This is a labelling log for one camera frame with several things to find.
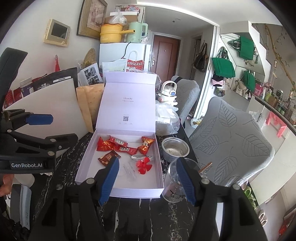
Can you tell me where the dark red tea packet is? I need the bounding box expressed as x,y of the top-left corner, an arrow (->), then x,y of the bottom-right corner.
98,150 -> 121,167

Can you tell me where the clear acrylic airplane stand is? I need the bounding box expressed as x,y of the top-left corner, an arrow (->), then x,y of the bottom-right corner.
118,162 -> 137,182

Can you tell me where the red triangular candy pouch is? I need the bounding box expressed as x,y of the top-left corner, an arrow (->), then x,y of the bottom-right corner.
96,137 -> 117,152

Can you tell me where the ketchup packet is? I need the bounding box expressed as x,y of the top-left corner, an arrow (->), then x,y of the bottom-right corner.
116,146 -> 137,156
108,136 -> 128,148

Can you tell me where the red plastic propeller fan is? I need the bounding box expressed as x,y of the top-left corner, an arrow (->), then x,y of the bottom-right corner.
136,157 -> 152,175

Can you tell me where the red orange snack packet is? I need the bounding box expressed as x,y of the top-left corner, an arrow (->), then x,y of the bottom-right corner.
137,137 -> 155,156

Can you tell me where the white usb cable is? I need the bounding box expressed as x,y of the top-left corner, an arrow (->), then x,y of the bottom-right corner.
131,153 -> 155,163

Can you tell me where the operator left hand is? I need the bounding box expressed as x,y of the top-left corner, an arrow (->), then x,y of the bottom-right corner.
0,174 -> 15,197

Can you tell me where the clear glass cup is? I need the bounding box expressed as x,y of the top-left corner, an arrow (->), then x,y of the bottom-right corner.
162,160 -> 189,203

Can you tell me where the small steel bowl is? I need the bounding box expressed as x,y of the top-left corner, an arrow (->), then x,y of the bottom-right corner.
162,137 -> 190,163

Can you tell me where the white foam board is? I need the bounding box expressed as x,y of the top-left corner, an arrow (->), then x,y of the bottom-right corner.
6,79 -> 88,139

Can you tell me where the white open gift box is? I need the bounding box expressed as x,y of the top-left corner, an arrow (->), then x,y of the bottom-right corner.
75,72 -> 164,199

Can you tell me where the clear plastic bag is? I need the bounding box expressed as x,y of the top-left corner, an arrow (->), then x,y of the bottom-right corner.
156,100 -> 180,136

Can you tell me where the grey leaf pattern chair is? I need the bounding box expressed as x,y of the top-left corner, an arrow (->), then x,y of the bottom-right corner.
189,97 -> 275,187

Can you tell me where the brown paper envelope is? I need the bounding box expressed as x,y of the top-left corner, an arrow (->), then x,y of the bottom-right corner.
76,83 -> 104,133

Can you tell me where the white small kettle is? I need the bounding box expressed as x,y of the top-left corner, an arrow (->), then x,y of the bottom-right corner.
158,80 -> 178,105

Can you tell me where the white mini fridge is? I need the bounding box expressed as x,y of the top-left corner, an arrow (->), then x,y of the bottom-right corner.
98,43 -> 151,71

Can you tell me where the green tote bag lower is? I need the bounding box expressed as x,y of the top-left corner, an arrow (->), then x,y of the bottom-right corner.
243,71 -> 256,92

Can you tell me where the green tote bag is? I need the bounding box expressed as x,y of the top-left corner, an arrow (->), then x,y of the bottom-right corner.
212,47 -> 235,78
243,71 -> 256,92

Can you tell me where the dark hanging handbag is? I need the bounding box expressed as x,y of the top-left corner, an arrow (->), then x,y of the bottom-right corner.
193,42 -> 208,72

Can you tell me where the green tote bag left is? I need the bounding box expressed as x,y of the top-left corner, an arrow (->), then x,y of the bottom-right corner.
212,47 -> 235,78

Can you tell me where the yellow pot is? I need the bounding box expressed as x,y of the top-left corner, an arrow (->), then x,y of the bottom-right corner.
100,24 -> 135,44

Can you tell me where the framed picture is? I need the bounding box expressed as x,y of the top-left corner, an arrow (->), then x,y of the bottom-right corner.
77,0 -> 108,40

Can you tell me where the brown entrance door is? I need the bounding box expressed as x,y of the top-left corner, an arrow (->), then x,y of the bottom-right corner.
151,35 -> 180,82

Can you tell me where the light green electric kettle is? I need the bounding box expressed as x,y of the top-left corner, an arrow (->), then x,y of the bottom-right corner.
126,22 -> 148,43

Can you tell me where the wall intercom panel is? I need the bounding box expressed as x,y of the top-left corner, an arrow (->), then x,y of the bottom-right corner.
44,19 -> 71,47

